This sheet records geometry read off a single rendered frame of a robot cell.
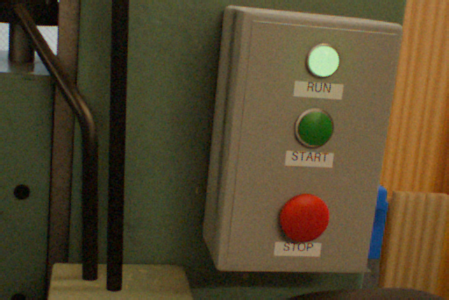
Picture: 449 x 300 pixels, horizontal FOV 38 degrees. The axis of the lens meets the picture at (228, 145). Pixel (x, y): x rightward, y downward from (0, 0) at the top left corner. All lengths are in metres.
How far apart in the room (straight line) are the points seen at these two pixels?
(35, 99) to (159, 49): 0.10
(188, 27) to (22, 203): 0.18
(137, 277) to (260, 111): 0.14
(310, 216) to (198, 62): 0.12
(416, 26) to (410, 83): 0.15
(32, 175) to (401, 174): 1.45
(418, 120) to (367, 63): 1.44
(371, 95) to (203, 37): 0.11
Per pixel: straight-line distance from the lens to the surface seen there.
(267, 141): 0.39
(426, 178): 1.88
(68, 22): 0.47
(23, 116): 0.48
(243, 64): 0.38
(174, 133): 0.44
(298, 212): 0.40
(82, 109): 0.42
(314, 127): 0.39
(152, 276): 0.45
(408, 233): 1.76
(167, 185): 0.45
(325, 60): 0.39
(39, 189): 0.49
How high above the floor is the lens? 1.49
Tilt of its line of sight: 13 degrees down
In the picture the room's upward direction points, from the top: 6 degrees clockwise
